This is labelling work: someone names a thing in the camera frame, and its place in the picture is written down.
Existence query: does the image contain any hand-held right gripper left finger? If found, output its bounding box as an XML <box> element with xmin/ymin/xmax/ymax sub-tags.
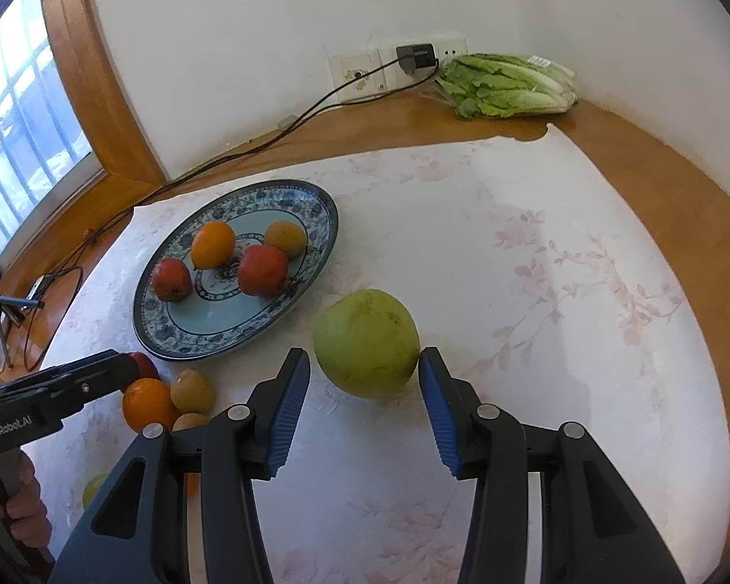
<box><xmin>49</xmin><ymin>347</ymin><xmax>312</xmax><ymax>584</ymax></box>

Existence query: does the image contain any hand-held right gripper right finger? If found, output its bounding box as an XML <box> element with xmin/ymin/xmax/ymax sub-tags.
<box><xmin>419</xmin><ymin>347</ymin><xmax>685</xmax><ymax>584</ymax></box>

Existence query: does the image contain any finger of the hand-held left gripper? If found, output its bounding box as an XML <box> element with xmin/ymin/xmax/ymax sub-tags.
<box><xmin>0</xmin><ymin>356</ymin><xmax>142</xmax><ymax>418</ymax></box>
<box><xmin>39</xmin><ymin>349</ymin><xmax>128</xmax><ymax>378</ymax></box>

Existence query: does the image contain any small red apple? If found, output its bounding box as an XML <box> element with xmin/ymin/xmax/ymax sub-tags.
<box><xmin>151</xmin><ymin>257</ymin><xmax>193</xmax><ymax>303</ymax></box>
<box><xmin>128</xmin><ymin>351</ymin><xmax>160</xmax><ymax>383</ymax></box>

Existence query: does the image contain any brown kiwi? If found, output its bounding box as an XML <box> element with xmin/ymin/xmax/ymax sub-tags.
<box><xmin>169</xmin><ymin>369</ymin><xmax>215</xmax><ymax>413</ymax></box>

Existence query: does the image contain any large green pear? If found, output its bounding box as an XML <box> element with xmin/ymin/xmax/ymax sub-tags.
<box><xmin>314</xmin><ymin>290</ymin><xmax>420</xmax><ymax>401</ymax></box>

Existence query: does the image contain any small green pear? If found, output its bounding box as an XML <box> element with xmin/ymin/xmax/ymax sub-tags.
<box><xmin>82</xmin><ymin>473</ymin><xmax>111</xmax><ymax>510</ymax></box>

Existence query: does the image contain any blue floral ceramic plate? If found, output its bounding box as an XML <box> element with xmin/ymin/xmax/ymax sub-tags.
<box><xmin>132</xmin><ymin>179</ymin><xmax>340</xmax><ymax>361</ymax></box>

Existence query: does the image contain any large red apple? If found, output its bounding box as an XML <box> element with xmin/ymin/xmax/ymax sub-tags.
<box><xmin>237</xmin><ymin>245</ymin><xmax>290</xmax><ymax>298</ymax></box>

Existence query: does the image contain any large brown pear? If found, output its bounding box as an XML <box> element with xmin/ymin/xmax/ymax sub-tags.
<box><xmin>263</xmin><ymin>220</ymin><xmax>309</xmax><ymax>259</ymax></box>

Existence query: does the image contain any person's left hand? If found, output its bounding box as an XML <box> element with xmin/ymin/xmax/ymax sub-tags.
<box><xmin>3</xmin><ymin>453</ymin><xmax>53</xmax><ymax>551</ymax></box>

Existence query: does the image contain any black tripod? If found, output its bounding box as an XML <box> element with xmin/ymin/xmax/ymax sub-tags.
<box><xmin>0</xmin><ymin>249</ymin><xmax>43</xmax><ymax>378</ymax></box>

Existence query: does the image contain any white floral tablecloth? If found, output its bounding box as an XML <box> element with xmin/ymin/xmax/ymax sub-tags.
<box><xmin>36</xmin><ymin>123</ymin><xmax>730</xmax><ymax>584</ymax></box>

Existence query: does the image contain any barred window glass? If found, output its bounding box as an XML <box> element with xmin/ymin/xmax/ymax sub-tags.
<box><xmin>0</xmin><ymin>0</ymin><xmax>95</xmax><ymax>256</ymax></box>

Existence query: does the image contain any bagged green lettuce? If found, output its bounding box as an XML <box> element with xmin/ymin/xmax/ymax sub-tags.
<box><xmin>429</xmin><ymin>54</ymin><xmax>579</xmax><ymax>121</ymax></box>

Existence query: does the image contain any black plug-in charger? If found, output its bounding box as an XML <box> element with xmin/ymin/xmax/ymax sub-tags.
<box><xmin>397</xmin><ymin>42</ymin><xmax>439</xmax><ymax>74</ymax></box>

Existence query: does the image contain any black charger cable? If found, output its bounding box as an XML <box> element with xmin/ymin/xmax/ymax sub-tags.
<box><xmin>0</xmin><ymin>57</ymin><xmax>442</xmax><ymax>372</ymax></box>

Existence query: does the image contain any wooden window frame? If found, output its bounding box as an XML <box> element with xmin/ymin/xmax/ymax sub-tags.
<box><xmin>0</xmin><ymin>0</ymin><xmax>165</xmax><ymax>293</ymax></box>

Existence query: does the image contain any stained white wall socket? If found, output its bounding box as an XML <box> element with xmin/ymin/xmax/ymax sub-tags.
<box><xmin>328</xmin><ymin>52</ymin><xmax>383</xmax><ymax>104</ymax></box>

